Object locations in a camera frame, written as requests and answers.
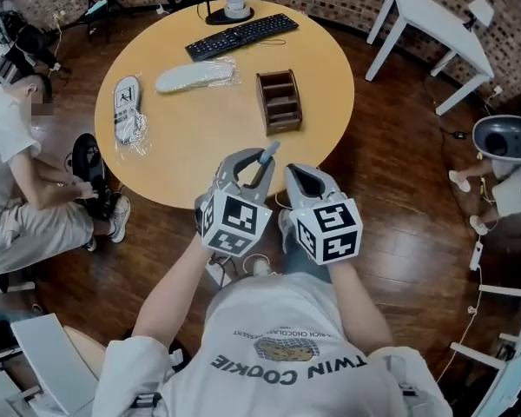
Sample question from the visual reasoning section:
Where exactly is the black bag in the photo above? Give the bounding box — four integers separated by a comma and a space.
0, 10, 56, 67

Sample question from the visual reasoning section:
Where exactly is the white shelf board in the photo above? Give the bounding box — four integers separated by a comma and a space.
10, 312, 100, 415

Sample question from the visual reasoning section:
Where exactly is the person's blue jeans leg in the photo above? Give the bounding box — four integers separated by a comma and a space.
280, 227, 332, 284

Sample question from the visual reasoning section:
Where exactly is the black keyboard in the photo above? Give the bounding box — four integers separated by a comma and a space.
184, 12, 300, 63

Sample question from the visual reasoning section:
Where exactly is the plain white bagged insole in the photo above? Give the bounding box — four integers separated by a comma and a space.
155, 56, 241, 97

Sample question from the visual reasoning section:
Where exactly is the person's white right shoe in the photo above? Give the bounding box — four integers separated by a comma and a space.
277, 208, 297, 254

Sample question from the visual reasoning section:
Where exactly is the label printed bagged insole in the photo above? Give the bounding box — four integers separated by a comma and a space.
112, 73, 152, 156

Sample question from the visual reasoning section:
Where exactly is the person's white left shoe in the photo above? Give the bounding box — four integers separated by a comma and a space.
251, 254, 273, 278

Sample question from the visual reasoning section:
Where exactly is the black monitor stand base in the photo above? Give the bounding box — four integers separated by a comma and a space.
204, 5, 256, 27

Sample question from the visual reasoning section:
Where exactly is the thin black cord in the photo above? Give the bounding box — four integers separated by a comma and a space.
238, 36, 288, 49

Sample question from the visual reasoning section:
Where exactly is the white floor power strip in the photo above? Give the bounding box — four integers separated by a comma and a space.
205, 257, 234, 287

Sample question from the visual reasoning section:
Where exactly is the blue grey utility knife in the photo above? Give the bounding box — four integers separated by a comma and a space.
260, 141, 283, 165

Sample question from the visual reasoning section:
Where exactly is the white rectangular table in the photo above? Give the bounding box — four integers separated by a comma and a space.
365, 0, 497, 117

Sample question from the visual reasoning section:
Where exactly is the person's left forearm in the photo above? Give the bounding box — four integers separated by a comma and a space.
131, 231, 214, 352

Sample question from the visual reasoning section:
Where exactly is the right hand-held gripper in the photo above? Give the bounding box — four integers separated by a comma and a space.
284, 163, 364, 267

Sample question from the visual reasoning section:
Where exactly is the white metal frame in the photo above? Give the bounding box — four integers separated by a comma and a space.
448, 270, 521, 417

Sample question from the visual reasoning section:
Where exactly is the brown wooden desk organizer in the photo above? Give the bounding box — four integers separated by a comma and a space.
255, 69, 304, 138

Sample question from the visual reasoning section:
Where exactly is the grey helmet device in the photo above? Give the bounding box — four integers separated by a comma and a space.
472, 114, 521, 162

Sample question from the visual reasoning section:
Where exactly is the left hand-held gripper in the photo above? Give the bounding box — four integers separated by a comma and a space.
194, 147, 276, 258

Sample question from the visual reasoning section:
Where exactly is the person's right forearm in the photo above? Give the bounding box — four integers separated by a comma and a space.
326, 259, 395, 361

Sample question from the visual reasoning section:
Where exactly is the person's white shoe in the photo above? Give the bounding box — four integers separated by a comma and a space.
251, 254, 273, 278
277, 208, 297, 254

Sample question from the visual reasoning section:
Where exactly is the person's white printed t-shirt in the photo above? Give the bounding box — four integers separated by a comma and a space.
93, 271, 456, 417

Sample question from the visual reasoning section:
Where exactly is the black shoe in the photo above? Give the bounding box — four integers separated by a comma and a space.
70, 132, 110, 193

